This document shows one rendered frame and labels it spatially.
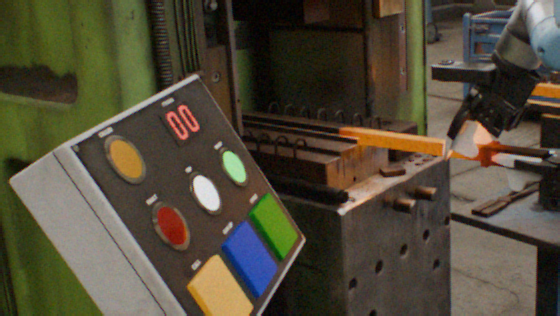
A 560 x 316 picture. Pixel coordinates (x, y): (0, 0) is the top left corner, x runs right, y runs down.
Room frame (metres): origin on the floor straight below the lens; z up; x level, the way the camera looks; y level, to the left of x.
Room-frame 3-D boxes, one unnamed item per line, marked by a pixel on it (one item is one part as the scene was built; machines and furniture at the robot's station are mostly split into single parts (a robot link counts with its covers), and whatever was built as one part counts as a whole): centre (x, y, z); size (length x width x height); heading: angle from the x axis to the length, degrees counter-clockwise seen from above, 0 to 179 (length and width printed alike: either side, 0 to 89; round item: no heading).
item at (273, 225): (0.94, 0.07, 1.01); 0.07 x 0.05 x 0.07; 166
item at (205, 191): (0.85, 0.14, 1.09); 0.05 x 0.03 x 0.04; 141
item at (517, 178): (1.16, -0.32, 0.98); 0.09 x 0.03 x 0.06; 54
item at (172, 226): (0.75, 0.16, 1.09); 0.05 x 0.03 x 0.04; 141
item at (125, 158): (0.76, 0.20, 1.16); 0.05 x 0.03 x 0.04; 141
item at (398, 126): (1.53, -0.14, 0.95); 0.12 x 0.08 x 0.06; 51
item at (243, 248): (0.84, 0.09, 1.01); 0.07 x 0.05 x 0.07; 166
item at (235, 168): (0.95, 0.11, 1.09); 0.05 x 0.03 x 0.04; 141
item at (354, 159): (1.49, 0.09, 0.96); 0.42 x 0.20 x 0.09; 51
